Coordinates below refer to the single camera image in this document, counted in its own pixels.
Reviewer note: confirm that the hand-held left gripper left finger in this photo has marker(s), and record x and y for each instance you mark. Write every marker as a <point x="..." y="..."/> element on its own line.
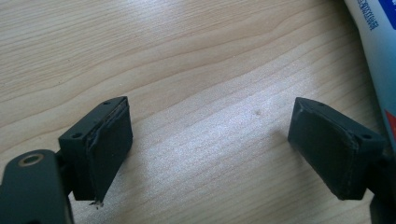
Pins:
<point x="102" y="149"/>

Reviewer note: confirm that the white and blue toothpaste tube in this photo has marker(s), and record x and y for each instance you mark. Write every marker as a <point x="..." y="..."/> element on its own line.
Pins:
<point x="378" y="56"/>

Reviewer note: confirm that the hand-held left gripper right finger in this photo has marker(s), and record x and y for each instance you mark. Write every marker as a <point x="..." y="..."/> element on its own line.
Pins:
<point x="333" y="149"/>

